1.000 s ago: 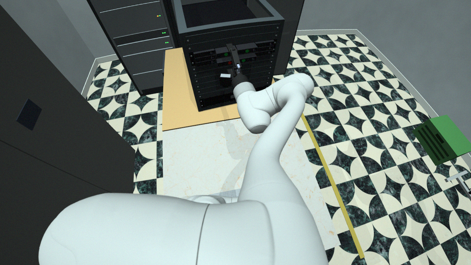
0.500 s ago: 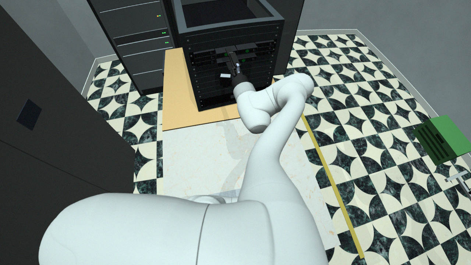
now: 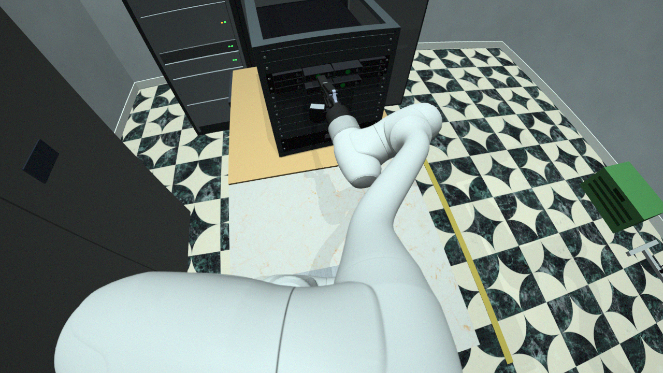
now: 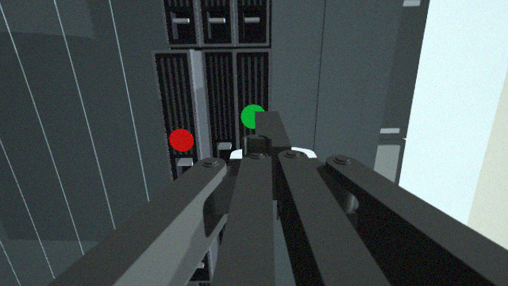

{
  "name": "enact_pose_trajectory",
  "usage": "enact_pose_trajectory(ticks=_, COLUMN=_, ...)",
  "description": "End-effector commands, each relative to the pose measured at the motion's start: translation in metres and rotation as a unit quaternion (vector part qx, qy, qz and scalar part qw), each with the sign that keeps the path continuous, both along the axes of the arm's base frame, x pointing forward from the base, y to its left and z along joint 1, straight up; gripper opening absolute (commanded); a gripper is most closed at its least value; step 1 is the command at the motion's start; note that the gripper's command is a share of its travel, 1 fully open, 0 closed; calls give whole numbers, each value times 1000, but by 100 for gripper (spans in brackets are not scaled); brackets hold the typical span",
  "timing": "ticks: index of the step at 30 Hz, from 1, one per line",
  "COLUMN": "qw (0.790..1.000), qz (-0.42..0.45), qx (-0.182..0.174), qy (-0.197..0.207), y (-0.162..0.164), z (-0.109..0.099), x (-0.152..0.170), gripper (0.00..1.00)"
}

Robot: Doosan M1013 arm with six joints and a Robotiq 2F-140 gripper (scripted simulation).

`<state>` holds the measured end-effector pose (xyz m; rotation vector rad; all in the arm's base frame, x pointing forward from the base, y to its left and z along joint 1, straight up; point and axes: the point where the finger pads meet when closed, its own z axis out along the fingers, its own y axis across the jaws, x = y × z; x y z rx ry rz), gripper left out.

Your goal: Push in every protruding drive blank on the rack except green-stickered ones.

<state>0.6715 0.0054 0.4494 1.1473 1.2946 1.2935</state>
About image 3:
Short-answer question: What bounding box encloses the tan wooden board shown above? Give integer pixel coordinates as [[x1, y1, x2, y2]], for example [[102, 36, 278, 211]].
[[228, 67, 338, 185]]

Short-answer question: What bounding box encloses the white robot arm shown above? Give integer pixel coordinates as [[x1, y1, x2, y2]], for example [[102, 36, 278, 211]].
[[54, 103, 463, 373]]

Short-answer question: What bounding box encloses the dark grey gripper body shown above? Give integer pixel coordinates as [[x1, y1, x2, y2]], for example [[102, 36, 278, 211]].
[[326, 98, 351, 125]]

